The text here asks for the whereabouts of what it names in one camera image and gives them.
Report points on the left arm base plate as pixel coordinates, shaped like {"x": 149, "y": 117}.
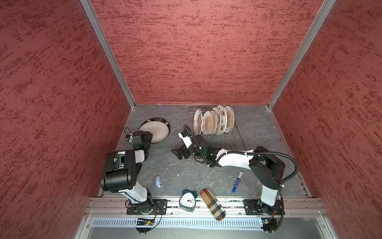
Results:
{"x": 158, "y": 206}

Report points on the white plate red dots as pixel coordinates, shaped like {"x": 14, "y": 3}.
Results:
{"x": 218, "y": 120}

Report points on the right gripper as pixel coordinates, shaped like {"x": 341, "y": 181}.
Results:
{"x": 179, "y": 151}

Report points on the brown patterned plate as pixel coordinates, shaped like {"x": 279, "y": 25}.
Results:
{"x": 230, "y": 119}

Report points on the small sunburst plate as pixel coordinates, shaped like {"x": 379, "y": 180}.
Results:
{"x": 207, "y": 123}

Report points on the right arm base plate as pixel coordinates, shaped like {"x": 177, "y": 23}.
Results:
{"x": 257, "y": 207}

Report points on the plaid cylindrical case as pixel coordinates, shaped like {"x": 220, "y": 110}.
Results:
{"x": 213, "y": 204}

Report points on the white plate red text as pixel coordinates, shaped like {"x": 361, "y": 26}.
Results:
{"x": 197, "y": 121}

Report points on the aluminium front rail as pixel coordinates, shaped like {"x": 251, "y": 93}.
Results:
{"x": 234, "y": 208}

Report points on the blue marker pen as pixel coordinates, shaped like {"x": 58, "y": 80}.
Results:
{"x": 237, "y": 182}

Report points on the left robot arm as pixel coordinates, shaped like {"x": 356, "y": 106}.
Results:
{"x": 121, "y": 169}

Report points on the wire dish rack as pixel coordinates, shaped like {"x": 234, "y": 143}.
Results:
{"x": 232, "y": 140}

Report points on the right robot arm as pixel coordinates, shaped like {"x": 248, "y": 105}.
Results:
{"x": 272, "y": 169}

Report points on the watermelon pattern plate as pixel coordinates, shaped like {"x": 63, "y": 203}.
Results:
{"x": 223, "y": 119}

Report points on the teal alarm clock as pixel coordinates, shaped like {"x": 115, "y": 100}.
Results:
{"x": 187, "y": 201}

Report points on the small light blue object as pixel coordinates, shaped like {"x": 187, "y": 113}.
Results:
{"x": 158, "y": 182}

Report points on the dark striped rim plate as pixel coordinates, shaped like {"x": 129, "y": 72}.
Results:
{"x": 161, "y": 120}

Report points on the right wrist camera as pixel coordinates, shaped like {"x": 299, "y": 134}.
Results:
{"x": 185, "y": 138}

